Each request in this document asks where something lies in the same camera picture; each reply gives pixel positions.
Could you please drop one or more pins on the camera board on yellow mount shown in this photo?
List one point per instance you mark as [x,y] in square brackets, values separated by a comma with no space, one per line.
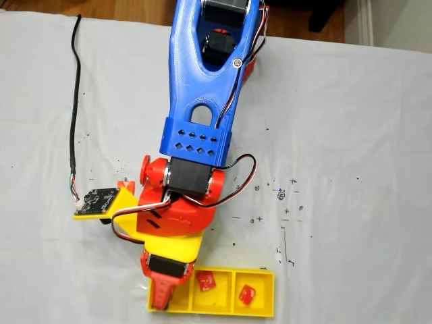
[98,202]

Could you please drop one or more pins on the dark furniture leg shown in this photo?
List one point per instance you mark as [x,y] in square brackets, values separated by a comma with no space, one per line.
[320,17]

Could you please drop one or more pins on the white plastic table cover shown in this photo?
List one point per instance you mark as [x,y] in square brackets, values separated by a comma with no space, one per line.
[337,135]

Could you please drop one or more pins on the yellow three-compartment box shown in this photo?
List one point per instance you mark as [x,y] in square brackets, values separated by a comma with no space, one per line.
[224,293]

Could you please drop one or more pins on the white door trim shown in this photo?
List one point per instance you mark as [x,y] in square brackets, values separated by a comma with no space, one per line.
[365,20]

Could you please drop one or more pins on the orange candy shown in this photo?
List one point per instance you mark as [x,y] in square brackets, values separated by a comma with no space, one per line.
[125,185]

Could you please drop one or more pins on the red cherry candy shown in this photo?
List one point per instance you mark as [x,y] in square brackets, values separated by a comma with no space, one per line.
[247,294]
[206,281]

